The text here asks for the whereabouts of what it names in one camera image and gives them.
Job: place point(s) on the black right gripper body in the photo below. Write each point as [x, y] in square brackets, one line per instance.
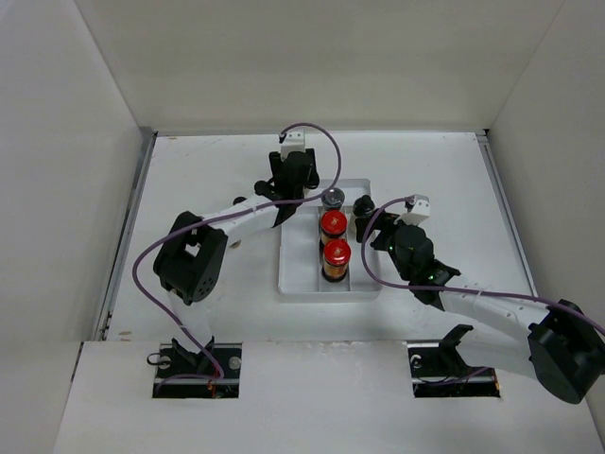
[387, 240]

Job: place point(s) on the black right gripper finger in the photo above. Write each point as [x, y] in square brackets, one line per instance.
[364, 227]
[390, 219]

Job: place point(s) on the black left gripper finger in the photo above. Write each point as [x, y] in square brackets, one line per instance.
[276, 166]
[310, 155]

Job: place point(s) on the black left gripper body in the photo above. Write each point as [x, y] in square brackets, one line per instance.
[299, 195]

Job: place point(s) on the white salt knob-top bottle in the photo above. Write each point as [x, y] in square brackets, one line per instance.
[363, 208]

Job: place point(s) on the small black-cap spice bottle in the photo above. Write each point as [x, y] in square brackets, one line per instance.
[260, 188]

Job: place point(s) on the red-lid sauce jar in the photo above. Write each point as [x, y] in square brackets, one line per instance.
[336, 257]
[333, 225]

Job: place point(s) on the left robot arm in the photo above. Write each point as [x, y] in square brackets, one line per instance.
[189, 265]

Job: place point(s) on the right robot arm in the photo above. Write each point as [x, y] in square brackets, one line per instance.
[552, 342]

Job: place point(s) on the white divided organizer tray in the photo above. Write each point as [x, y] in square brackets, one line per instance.
[300, 264]

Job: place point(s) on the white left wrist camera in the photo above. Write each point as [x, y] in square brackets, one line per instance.
[291, 141]

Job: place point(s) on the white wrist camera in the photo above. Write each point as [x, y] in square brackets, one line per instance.
[417, 210]
[291, 141]

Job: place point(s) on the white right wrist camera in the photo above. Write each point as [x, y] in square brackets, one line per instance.
[417, 210]

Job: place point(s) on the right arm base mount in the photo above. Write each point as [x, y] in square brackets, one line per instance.
[438, 370]

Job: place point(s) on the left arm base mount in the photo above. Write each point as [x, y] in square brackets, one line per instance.
[183, 374]

